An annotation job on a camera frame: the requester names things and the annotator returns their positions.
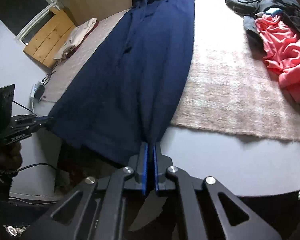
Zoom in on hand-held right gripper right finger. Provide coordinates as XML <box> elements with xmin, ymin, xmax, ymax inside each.
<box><xmin>153</xmin><ymin>142</ymin><xmax>282</xmax><ymax>240</ymax></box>

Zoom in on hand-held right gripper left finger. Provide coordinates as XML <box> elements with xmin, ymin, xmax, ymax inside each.
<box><xmin>27</xmin><ymin>142</ymin><xmax>149</xmax><ymax>240</ymax></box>

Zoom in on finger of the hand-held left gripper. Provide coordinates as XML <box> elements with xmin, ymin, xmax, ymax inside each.
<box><xmin>30</xmin><ymin>115</ymin><xmax>53</xmax><ymax>123</ymax></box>
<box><xmin>31</xmin><ymin>122</ymin><xmax>50</xmax><ymax>131</ymax></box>

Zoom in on navy blue pants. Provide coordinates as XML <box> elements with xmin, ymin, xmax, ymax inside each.
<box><xmin>46</xmin><ymin>0</ymin><xmax>198</xmax><ymax>167</ymax></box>

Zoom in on person's left hand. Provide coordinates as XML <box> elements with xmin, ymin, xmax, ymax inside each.
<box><xmin>0</xmin><ymin>140</ymin><xmax>23</xmax><ymax>178</ymax></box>

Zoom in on white power strip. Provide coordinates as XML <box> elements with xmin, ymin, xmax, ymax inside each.
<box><xmin>29</xmin><ymin>79</ymin><xmax>47</xmax><ymax>101</ymax></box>

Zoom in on black power adapter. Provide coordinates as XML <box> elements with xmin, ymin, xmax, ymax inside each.
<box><xmin>35</xmin><ymin>84</ymin><xmax>46</xmax><ymax>98</ymax></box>

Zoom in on white mattress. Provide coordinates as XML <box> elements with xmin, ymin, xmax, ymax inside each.
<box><xmin>162</xmin><ymin>124</ymin><xmax>300</xmax><ymax>197</ymax></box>

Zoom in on pine wood board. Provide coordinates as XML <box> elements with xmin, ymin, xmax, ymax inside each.
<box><xmin>23</xmin><ymin>9</ymin><xmax>77</xmax><ymax>69</ymax></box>

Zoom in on cream buttoned cardigan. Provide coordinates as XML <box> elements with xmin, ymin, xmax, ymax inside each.
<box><xmin>52</xmin><ymin>18</ymin><xmax>98</xmax><ymax>60</ymax></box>

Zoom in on dark red cloth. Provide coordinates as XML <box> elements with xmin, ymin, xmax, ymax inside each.
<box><xmin>65</xmin><ymin>21</ymin><xmax>99</xmax><ymax>55</ymax></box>

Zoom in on pink plaid blanket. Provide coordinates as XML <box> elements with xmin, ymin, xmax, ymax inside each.
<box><xmin>44</xmin><ymin>0</ymin><xmax>300</xmax><ymax>141</ymax></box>

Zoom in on black garment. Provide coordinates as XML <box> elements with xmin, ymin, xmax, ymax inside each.
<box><xmin>242</xmin><ymin>15</ymin><xmax>268</xmax><ymax>58</ymax></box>

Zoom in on pink garment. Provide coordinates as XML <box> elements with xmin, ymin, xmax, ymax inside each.
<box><xmin>254</xmin><ymin>14</ymin><xmax>300</xmax><ymax>103</ymax></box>

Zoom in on multicoloured cloth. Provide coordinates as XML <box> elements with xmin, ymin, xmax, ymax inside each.
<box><xmin>264</xmin><ymin>7</ymin><xmax>283</xmax><ymax>16</ymax></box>

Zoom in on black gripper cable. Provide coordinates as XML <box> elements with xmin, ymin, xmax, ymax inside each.
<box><xmin>13</xmin><ymin>100</ymin><xmax>37</xmax><ymax>113</ymax></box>

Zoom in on black floor cable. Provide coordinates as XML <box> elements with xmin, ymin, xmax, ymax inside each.
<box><xmin>16</xmin><ymin>163</ymin><xmax>58</xmax><ymax>173</ymax></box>

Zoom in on white window frame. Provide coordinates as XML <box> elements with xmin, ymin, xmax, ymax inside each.
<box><xmin>15</xmin><ymin>0</ymin><xmax>71</xmax><ymax>43</ymax></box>

